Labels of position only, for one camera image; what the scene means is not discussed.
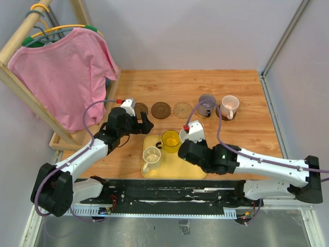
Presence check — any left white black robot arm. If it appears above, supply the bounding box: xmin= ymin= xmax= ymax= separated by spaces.
xmin=31 ymin=107 xmax=154 ymax=217

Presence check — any grey teal hanger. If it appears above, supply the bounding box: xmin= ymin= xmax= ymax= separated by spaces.
xmin=22 ymin=4 xmax=73 ymax=47

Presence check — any yellow plastic tray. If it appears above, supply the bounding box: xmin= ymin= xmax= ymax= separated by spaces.
xmin=141 ymin=135 xmax=206 ymax=180

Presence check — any yellow green hanger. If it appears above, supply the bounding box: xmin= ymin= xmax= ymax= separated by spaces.
xmin=29 ymin=1 xmax=104 ymax=48

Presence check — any cream mug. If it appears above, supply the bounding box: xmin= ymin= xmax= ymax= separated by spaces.
xmin=142 ymin=147 xmax=161 ymax=174

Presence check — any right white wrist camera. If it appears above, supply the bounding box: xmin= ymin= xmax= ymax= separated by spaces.
xmin=188 ymin=120 xmax=205 ymax=143

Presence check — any aluminium frame rail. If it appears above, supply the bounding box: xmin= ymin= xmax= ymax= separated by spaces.
xmin=259 ymin=0 xmax=313 ymax=78

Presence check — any yellow transparent cup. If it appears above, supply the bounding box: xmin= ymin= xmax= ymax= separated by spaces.
xmin=156 ymin=130 xmax=181 ymax=153

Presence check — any large woven rattan coaster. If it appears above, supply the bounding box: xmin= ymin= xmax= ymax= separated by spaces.
xmin=173 ymin=102 xmax=193 ymax=119

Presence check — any small woven rattan coaster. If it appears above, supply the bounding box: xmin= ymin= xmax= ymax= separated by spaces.
xmin=195 ymin=110 xmax=212 ymax=119

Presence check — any purple translucent mug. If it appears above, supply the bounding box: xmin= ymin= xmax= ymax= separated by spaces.
xmin=196 ymin=94 xmax=216 ymax=118

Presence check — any white slotted cable duct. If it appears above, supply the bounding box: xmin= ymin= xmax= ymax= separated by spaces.
xmin=69 ymin=207 xmax=237 ymax=219

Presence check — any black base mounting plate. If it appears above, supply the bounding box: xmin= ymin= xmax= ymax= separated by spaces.
xmin=82 ymin=180 xmax=263 ymax=215

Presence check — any wooden clothes rack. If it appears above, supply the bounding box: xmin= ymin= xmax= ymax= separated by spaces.
xmin=0 ymin=0 xmax=121 ymax=152

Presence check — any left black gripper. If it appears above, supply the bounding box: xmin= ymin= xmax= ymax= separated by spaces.
xmin=118 ymin=111 xmax=154 ymax=137

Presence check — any pink translucent cup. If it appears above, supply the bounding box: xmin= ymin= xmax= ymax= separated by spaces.
xmin=220 ymin=95 xmax=240 ymax=120

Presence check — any white mug green handle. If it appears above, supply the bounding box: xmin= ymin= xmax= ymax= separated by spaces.
xmin=179 ymin=129 xmax=189 ymax=143

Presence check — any brown wooden coaster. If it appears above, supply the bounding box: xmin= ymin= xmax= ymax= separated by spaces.
xmin=151 ymin=102 xmax=171 ymax=119
xmin=134 ymin=102 xmax=149 ymax=120
xmin=216 ymin=104 xmax=236 ymax=121

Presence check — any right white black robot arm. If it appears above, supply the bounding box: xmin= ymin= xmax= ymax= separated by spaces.
xmin=178 ymin=140 xmax=323 ymax=206

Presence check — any pink t-shirt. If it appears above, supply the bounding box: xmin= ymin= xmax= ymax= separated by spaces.
xmin=7 ymin=28 xmax=118 ymax=133

